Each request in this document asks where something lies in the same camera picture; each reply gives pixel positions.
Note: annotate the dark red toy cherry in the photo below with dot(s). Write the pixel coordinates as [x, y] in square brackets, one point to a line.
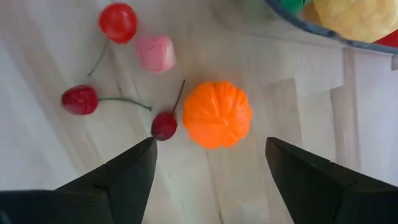
[164, 126]
[80, 100]

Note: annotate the yellow toy lemon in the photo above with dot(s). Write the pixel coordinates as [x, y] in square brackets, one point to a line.
[357, 18]

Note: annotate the pink toy fruit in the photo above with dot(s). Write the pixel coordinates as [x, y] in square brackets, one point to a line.
[155, 53]

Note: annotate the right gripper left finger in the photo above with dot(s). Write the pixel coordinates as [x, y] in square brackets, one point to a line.
[118, 196]

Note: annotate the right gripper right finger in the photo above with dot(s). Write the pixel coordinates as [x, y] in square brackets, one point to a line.
[317, 199]

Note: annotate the clear plastic container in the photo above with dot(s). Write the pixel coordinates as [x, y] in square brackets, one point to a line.
[311, 29]

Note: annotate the bright red toy cherry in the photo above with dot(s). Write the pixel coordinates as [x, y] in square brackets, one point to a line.
[118, 22]

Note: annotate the orange toy mandarin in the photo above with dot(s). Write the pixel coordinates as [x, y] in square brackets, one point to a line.
[217, 115]

